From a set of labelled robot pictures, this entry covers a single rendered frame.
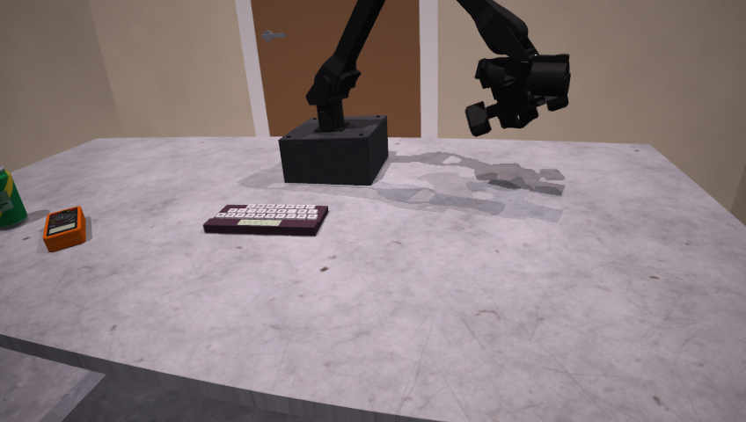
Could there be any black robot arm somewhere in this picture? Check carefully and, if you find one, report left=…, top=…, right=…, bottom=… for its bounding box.
left=306, top=0, right=571, bottom=133

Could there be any orange pocket multimeter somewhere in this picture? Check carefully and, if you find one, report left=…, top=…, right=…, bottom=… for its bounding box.
left=43, top=207, right=86, bottom=252

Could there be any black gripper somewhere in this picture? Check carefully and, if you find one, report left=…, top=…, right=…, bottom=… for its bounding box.
left=465, top=87, right=568, bottom=137

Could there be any dark purple keyboard panel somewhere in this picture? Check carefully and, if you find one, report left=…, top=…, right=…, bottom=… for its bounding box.
left=203, top=204, right=328, bottom=236

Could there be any green drink can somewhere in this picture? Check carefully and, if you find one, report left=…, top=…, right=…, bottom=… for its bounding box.
left=0, top=166, right=28, bottom=229

